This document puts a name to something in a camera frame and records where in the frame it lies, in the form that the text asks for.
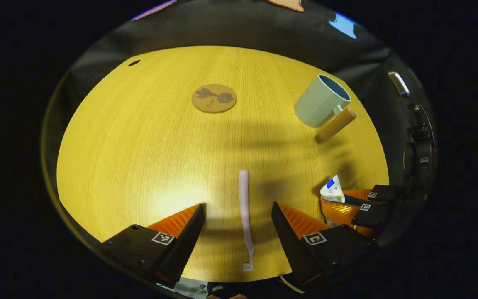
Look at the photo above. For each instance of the round cork coaster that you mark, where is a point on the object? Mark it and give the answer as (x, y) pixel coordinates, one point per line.
(214, 98)

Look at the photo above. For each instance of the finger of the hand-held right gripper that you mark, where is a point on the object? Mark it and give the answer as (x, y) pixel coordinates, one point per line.
(388, 193)
(374, 214)

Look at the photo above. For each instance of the pale pink toothbrush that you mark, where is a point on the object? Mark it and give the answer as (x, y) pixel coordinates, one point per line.
(244, 199)

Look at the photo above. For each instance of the white toothpaste tube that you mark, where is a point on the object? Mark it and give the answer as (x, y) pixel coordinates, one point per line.
(333, 192)

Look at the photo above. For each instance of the pale green cup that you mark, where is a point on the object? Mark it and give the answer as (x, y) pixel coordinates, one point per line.
(318, 104)

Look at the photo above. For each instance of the wooden desktop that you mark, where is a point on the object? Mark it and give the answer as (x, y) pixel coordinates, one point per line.
(139, 145)

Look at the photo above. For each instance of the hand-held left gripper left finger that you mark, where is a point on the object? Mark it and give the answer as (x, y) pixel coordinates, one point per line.
(187, 245)

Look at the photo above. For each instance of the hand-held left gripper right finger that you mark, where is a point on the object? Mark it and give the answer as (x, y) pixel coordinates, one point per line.
(286, 241)

